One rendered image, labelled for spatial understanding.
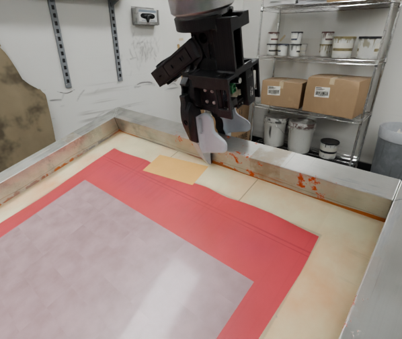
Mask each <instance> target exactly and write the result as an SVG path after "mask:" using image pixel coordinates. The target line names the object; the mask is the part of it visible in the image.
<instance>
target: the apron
mask: <svg viewBox="0 0 402 339"><path fill-rule="evenodd" d="M0 46H1V45H0ZM54 142H56V139H55V135H54V129H53V125H52V119H51V116H50V110H49V107H48V102H47V99H46V94H45V93H43V92H42V91H41V90H40V89H37V88H36V87H34V86H32V85H30V84H29V83H27V82H26V81H24V80H23V79H22V77H21V76H20V74H19V72H18V71H17V69H16V68H15V66H14V64H13V63H12V62H11V60H10V58H9V57H8V56H7V54H6V53H5V52H4V51H3V50H2V49H1V48H0V173H1V172H2V171H4V170H6V169H7V168H9V167H11V166H13V165H15V164H17V163H18V162H20V161H22V160H24V159H25V158H27V157H29V156H31V155H33V154H35V153H36V152H38V151H40V150H41V149H43V148H45V147H47V146H49V145H51V144H53V143H54Z"/></svg>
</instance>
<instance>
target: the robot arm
mask: <svg viewBox="0 0 402 339"><path fill-rule="evenodd" d="M233 2H234V0H168V3H169V8H170V12H171V15H173V16H175V18H174V22H175V27H176V31H177V32H179V33H191V38H190V39H189V40H188V41H187V42H185V43H184V44H183V45H182V46H181V47H179V48H178V49H177V50H176V51H175V52H174V53H173V54H172V55H171V56H169V57H167V58H166V59H163V60H162V61H161V62H160V63H159V64H158V65H157V66H156V69H155V70H154V71H153V72H152V73H151V75H152V76H153V78H154V79H155V81H156V82H157V84H158V85H159V87H161V86H163V85H165V84H167V85H169V84H170V83H173V82H176V81H177V80H178V78H179V77H181V76H182V80H181V81H180V85H181V89H182V94H181V95H180V96H179V98H180V102H181V107H180V114H181V120H182V124H183V126H184V129H185V131H186V133H187V135H188V138H189V140H191V142H192V144H193V146H194V147H195V149H196V150H197V152H198V154H199V155H200V156H201V158H202V159H203V160H204V161H205V162H206V163H207V164H209V165H210V164H211V163H212V158H211V153H225V152H226V151H227V142H226V141H225V140H224V139H223V138H222V137H221V136H220V135H218V134H217V133H216V131H215V129H214V120H213V118H212V116H213V117H214V118H215V121H216V129H217V131H218V133H221V134H224V135H229V136H231V133H236V132H247V131H249V130H250V128H251V125H250V122H249V121H248V120H247V119H245V118H244V117H242V116H240V115H239V114H238V113H237V111H236V108H239V107H241V106H242V105H247V106H249V105H250V104H251V103H253V102H254V101H255V97H260V82H259V59H252V58H244V56H243V39H242V30H241V27H242V26H244V25H246V24H248V23H249V10H248V9H246V10H235V11H234V8H233V6H231V5H232V4H233ZM253 70H255V71H256V84H257V88H254V76H253ZM200 110H208V111H211V114H212V116H211V115H210V114H209V113H207V112H205V113H203V114H201V111H200Z"/></svg>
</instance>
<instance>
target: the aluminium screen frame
mask: <svg viewBox="0 0 402 339"><path fill-rule="evenodd" d="M119 131H121V132H124V133H127V134H130V135H133V136H136V137H138V138H141V139H144V140H147V141H150V142H153V143H156V144H158V145H162V146H164V147H168V148H170V149H173V150H176V151H179V152H182V153H185V154H188V155H191V156H193V157H197V158H199V159H202V158H201V156H200V155H199V154H198V152H197V150H196V149H195V147H194V146H193V144H192V142H191V140H189V138H188V135H187V133H186V131H185V129H184V126H183V124H182V123H179V122H174V121H171V120H167V119H164V118H159V117H156V116H151V115H148V114H143V113H140V112H135V111H132V110H127V109H125V108H120V107H117V108H115V109H113V110H111V111H109V112H108V113H106V114H104V115H103V116H100V117H99V118H97V119H95V120H93V121H92V122H90V123H88V124H86V125H85V126H82V127H81V128H79V129H77V130H76V131H74V132H72V133H70V134H69V135H67V136H65V137H63V138H61V139H59V140H58V141H56V142H54V143H53V144H51V145H49V146H47V147H45V148H43V149H41V150H40V151H38V152H36V153H35V154H33V155H31V156H29V157H27V158H25V159H24V160H22V161H20V162H18V163H17V164H15V165H13V166H11V167H9V168H7V169H6V170H4V171H2V172H1V173H0V206H1V205H2V204H4V203H5V202H7V201H8V200H10V199H12V198H13V197H15V196H17V195H18V194H20V193H21V192H23V191H24V190H26V189H28V188H29V187H31V186H33V185H34V184H36V183H37V182H39V181H40V180H42V179H44V178H45V177H47V176H49V175H50V174H52V173H53V172H55V171H56V170H58V169H60V168H61V167H63V166H64V165H66V164H68V163H69V162H71V161H72V160H74V159H76V158H78V157H79V156H81V155H82V154H84V153H86V152H87V151H89V150H90V149H92V148H94V147H95V146H97V145H99V144H100V143H102V142H103V141H105V140H106V139H108V138H110V137H111V136H113V135H114V134H116V133H118V132H119ZM217 134H218V135H220V136H221V137H222V138H223V139H224V140H225V141H226V142H227V151H226V152H225V153H211V158H212V163H214V164H217V165H220V166H223V167H226V168H229V169H230V170H234V171H236V172H240V173H242V174H246V175H248V176H251V177H254V178H257V179H260V180H263V181H266V182H269V183H271V184H275V185H277V186H281V187H283V188H286V189H289V190H292V191H295V192H298V193H301V194H304V195H306V196H310V197H312V198H316V199H318V200H321V201H323V202H327V203H329V204H333V205H335V206H339V207H341V208H343V209H347V210H349V211H353V212H355V213H358V214H361V215H364V216H367V217H370V218H373V219H376V220H378V221H382V222H384V225H383V228H382V230H381V233H380V235H379V237H378V240H377V243H376V245H375V247H374V251H373V253H372V255H371V258H370V261H369V263H368V266H367V268H366V271H365V273H364V276H363V278H362V281H361V283H360V286H359V288H358V291H357V293H356V296H355V298H354V301H353V303H352V306H351V308H350V311H349V313H348V316H347V318H346V321H345V324H344V326H343V328H342V331H341V334H340V335H339V338H338V339H402V181H400V180H399V179H396V178H391V177H388V176H384V175H380V174H376V173H372V172H368V171H365V170H362V169H357V168H354V167H349V166H346V165H342V164H338V163H334V162H330V161H325V160H322V159H318V158H315V157H310V156H307V155H302V154H300V153H295V152H291V151H287V150H283V149H279V148H276V147H271V146H268V145H263V144H260V143H256V142H253V141H248V140H245V139H240V138H237V137H232V136H229V135H224V134H221V133H217Z"/></svg>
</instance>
